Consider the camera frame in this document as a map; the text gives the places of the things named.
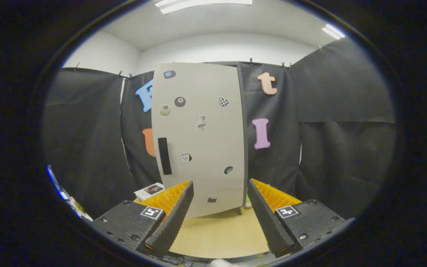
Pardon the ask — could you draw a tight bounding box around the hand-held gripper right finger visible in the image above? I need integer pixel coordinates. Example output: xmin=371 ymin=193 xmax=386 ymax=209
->
xmin=247 ymin=178 xmax=355 ymax=258

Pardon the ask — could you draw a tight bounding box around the beige shoe cabinet door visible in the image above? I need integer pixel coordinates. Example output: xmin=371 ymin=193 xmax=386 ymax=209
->
xmin=150 ymin=62 xmax=246 ymax=218

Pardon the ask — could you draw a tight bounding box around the black backdrop cloth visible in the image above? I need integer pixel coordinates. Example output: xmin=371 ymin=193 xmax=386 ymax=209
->
xmin=43 ymin=37 xmax=396 ymax=219

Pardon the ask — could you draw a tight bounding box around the long ceiling light panel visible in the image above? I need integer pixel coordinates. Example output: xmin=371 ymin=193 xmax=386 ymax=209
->
xmin=154 ymin=0 xmax=253 ymax=14

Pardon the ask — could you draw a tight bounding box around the colourful printed object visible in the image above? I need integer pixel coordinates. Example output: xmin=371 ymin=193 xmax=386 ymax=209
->
xmin=46 ymin=165 xmax=92 ymax=222

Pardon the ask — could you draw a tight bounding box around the small ceiling light panel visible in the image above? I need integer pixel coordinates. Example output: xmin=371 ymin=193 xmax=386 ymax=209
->
xmin=322 ymin=24 xmax=346 ymax=40

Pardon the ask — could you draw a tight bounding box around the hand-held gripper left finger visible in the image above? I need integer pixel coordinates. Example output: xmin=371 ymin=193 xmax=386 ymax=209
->
xmin=89 ymin=180 xmax=195 ymax=258

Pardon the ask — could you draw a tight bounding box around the black cabinet door handle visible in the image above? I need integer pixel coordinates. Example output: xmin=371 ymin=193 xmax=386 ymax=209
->
xmin=158 ymin=137 xmax=172 ymax=175

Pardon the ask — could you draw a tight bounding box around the white rounded object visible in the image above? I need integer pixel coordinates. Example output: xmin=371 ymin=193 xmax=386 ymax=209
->
xmin=209 ymin=259 xmax=240 ymax=267

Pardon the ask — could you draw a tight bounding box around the white book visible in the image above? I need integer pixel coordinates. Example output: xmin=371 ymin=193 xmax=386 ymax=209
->
xmin=134 ymin=182 xmax=165 ymax=201

